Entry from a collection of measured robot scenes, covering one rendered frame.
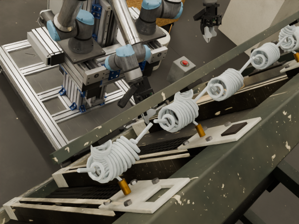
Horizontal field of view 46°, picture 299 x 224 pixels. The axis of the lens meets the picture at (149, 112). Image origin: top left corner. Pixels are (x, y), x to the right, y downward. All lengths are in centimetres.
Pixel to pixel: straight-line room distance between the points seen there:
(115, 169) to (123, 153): 4
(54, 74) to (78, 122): 55
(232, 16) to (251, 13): 29
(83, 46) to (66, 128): 89
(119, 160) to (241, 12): 387
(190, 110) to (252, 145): 16
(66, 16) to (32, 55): 153
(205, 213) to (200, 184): 5
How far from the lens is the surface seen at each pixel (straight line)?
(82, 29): 207
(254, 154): 76
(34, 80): 316
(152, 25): 241
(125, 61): 154
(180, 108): 80
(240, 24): 450
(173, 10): 238
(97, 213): 85
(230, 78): 96
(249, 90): 138
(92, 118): 291
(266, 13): 427
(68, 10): 186
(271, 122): 82
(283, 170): 239
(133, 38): 170
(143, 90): 158
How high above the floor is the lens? 246
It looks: 47 degrees down
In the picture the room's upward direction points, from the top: 20 degrees clockwise
